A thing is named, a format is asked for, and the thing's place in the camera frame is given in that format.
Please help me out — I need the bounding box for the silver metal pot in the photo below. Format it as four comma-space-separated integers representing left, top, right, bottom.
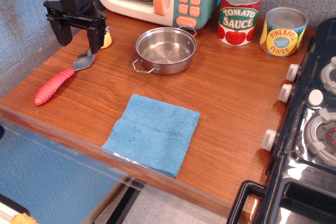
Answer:
132, 26, 197, 75

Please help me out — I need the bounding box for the yellow corn egg shape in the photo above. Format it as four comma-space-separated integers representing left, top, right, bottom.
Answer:
101, 32, 112, 49

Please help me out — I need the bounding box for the spoon with red handle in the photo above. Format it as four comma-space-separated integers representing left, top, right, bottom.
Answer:
34, 50, 95, 106

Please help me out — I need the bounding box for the white stove knob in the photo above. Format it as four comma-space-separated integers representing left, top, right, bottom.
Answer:
278, 84, 292, 103
261, 129, 277, 152
286, 64, 300, 82

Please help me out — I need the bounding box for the yellow fuzzy object corner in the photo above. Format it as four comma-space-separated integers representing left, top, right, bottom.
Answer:
10, 214, 37, 224

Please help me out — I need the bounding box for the pineapple slices can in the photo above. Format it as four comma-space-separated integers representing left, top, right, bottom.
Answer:
259, 7, 308, 57

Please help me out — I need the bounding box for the black toy stove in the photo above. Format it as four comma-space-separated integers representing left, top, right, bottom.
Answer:
227, 18, 335, 223

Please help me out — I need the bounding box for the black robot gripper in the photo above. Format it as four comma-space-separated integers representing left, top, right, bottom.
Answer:
44, 0, 107, 54

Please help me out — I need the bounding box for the white stove knob middle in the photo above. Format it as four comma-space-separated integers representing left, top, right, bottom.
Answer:
278, 84, 292, 103

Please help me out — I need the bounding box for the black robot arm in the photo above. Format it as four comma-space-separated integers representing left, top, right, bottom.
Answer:
44, 0, 108, 54

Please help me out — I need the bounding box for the tomato sauce can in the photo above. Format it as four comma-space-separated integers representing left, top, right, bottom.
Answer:
217, 0, 261, 46

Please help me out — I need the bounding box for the white stove knob bottom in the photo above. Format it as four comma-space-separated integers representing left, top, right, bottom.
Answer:
261, 129, 277, 152

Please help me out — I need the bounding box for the blue folded cloth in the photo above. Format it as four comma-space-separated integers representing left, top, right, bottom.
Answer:
102, 94, 201, 177

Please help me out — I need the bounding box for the white stove knob top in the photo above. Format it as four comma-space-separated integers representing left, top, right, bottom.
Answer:
286, 64, 300, 82

